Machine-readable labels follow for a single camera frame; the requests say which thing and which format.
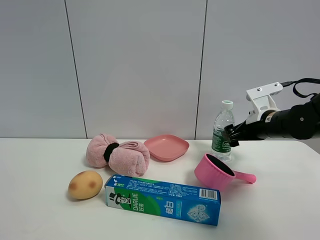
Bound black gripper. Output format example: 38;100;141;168
224;117;266;148

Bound clear water bottle green label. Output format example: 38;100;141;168
210;100;236;162

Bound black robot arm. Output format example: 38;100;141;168
222;94;320;147

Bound pink toy saucepan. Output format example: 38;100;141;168
194;153;257;191

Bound pink square plate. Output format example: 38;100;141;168
144;134;190;162

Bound Darlie toothpaste box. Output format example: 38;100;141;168
104;174;221;226

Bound pink rolled towel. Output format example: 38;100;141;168
86;133;150;177

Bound brown potato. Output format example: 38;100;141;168
68;170;103;200

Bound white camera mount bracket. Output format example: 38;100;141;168
245;82;283;125

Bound black cable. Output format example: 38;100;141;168
279;78;320;99

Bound black hair tie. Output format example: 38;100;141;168
103;143;120;161

